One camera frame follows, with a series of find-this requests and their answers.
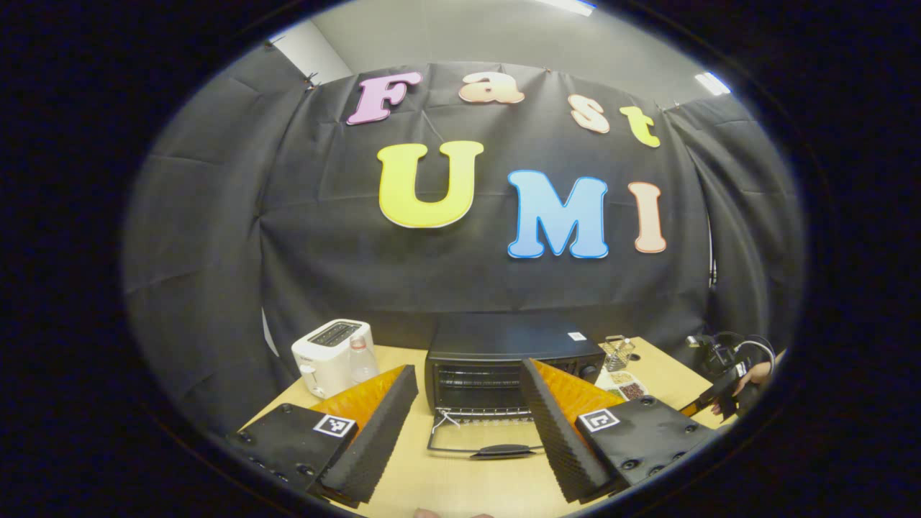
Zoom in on metal wire basket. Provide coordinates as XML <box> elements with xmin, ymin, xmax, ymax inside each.
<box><xmin>603</xmin><ymin>335</ymin><xmax>638</xmax><ymax>373</ymax></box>

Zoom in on white toaster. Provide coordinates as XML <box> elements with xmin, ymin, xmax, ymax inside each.
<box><xmin>291</xmin><ymin>319</ymin><xmax>378</xmax><ymax>399</ymax></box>

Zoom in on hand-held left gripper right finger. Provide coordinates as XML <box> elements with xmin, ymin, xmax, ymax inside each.
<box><xmin>520</xmin><ymin>358</ymin><xmax>720</xmax><ymax>504</ymax></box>

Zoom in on white divided dish of beans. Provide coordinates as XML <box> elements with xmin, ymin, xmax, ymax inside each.
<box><xmin>603</xmin><ymin>369</ymin><xmax>648</xmax><ymax>402</ymax></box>

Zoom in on clear plastic water bottle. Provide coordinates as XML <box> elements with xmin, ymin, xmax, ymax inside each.
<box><xmin>349</xmin><ymin>335</ymin><xmax>380</xmax><ymax>384</ymax></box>

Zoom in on black electric oven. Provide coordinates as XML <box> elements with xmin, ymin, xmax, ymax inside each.
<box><xmin>425</xmin><ymin>313</ymin><xmax>607</xmax><ymax>461</ymax></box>

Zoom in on metal oven rack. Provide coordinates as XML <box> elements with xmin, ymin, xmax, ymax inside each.
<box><xmin>432</xmin><ymin>405</ymin><xmax>537</xmax><ymax>427</ymax></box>

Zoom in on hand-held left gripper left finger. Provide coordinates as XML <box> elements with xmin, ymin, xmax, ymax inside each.
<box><xmin>227</xmin><ymin>365</ymin><xmax>419</xmax><ymax>504</ymax></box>

